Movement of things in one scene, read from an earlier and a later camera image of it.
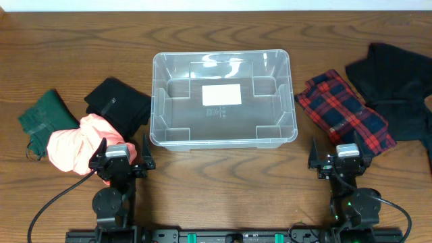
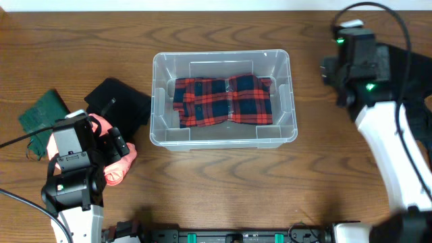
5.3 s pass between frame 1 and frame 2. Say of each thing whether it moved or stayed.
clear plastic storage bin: stayed
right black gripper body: moved
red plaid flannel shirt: moved
